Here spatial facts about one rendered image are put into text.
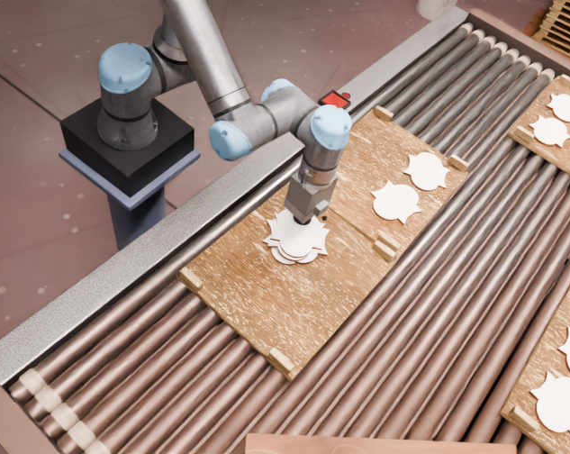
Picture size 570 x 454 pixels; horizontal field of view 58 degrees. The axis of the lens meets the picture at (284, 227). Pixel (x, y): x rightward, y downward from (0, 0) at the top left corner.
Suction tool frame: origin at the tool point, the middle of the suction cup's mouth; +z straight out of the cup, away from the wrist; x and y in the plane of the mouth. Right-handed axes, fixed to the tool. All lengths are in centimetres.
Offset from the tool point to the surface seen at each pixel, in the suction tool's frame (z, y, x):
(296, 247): 5.3, -3.7, -3.1
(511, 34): 7, 129, 14
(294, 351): 8.7, -20.9, -20.5
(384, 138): 8.7, 46.0, 8.8
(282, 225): 5.3, -2.1, 3.5
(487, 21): 7, 128, 24
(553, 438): 9, 8, -70
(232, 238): 8.7, -12.2, 9.6
